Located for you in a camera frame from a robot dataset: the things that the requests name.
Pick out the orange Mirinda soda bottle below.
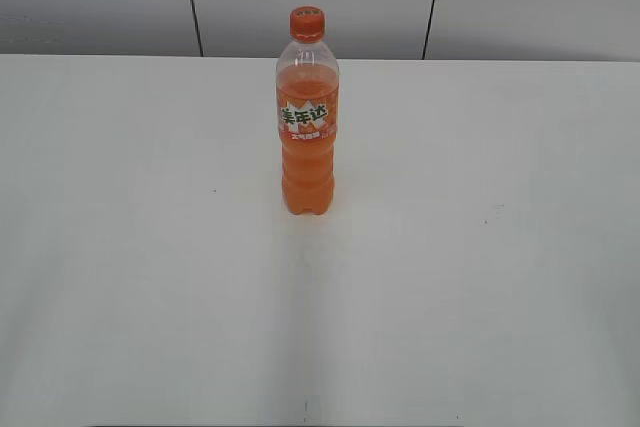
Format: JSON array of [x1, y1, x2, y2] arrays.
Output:
[[276, 40, 340, 215]]

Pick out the orange bottle cap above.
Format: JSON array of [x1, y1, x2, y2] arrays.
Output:
[[289, 6, 325, 43]]

